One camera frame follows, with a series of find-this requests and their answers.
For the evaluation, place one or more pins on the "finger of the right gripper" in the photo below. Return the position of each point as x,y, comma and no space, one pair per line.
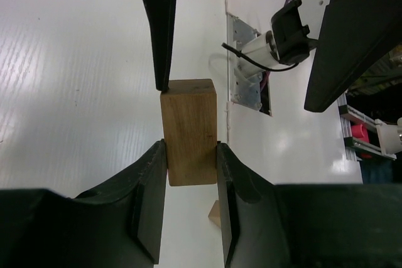
354,35
161,17

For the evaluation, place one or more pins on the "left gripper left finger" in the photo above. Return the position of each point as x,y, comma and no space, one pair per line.
117,223

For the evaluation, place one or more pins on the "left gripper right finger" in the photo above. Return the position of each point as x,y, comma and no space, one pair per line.
305,225

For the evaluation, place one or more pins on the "long wood block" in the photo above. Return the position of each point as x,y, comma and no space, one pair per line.
189,117

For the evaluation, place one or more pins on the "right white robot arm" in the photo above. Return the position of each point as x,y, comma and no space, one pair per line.
347,36

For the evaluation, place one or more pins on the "plain wood cube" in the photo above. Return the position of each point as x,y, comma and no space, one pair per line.
214,214

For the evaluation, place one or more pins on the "pink object in background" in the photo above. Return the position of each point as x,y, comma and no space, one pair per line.
360,132

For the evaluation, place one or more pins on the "aluminium table frame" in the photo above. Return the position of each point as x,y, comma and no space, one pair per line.
292,38

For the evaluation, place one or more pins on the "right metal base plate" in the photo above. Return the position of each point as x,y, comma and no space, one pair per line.
244,79

